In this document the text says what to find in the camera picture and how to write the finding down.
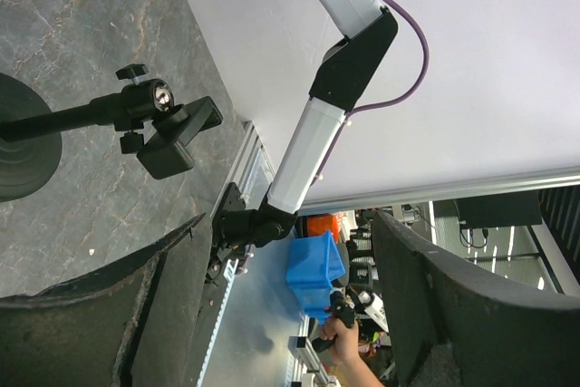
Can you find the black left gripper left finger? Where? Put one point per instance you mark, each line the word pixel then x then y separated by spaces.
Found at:
pixel 85 331

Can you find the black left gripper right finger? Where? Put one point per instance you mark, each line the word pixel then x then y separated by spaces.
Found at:
pixel 456 324

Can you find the black phone stand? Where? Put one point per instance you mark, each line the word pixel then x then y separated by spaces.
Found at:
pixel 152 125

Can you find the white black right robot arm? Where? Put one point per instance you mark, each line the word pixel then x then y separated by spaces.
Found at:
pixel 368 29

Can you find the person's hand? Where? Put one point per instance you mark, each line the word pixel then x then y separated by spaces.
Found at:
pixel 344 341

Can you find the blue plastic bin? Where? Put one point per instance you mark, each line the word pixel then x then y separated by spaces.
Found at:
pixel 314 263

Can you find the orange object in background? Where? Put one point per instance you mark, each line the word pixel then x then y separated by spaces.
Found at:
pixel 319 224

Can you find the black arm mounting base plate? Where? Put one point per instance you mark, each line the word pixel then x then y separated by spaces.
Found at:
pixel 228 225

